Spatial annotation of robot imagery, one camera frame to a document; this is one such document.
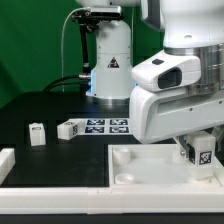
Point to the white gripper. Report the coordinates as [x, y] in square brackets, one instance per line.
[178, 93]

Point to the white square tabletop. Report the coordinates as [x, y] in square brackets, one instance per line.
[158, 165]

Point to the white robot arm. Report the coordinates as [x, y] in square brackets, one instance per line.
[188, 25]

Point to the white U-shaped obstacle fence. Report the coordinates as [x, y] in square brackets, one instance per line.
[112, 199]

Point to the apriltag base sheet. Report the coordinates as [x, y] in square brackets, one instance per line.
[103, 126]

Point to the black camera on stand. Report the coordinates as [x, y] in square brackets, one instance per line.
[88, 20]

